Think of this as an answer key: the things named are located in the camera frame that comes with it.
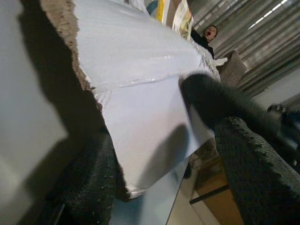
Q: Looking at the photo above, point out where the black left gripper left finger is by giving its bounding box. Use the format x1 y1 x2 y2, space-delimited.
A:
48 130 129 225

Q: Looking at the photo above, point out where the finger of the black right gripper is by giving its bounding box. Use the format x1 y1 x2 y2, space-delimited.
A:
181 74 281 139

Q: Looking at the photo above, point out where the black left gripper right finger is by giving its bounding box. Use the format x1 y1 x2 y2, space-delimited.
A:
215 116 300 225

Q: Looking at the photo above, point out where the torn white cardboard sheet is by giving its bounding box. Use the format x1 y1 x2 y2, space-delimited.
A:
39 0 221 200

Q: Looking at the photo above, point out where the brown cardboard box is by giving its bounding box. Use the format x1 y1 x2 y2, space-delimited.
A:
189 158 246 225

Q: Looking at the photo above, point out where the person in black top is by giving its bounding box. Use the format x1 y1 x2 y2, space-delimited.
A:
191 24 219 59

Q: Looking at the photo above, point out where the yellow package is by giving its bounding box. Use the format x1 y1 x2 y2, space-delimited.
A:
155 0 167 24

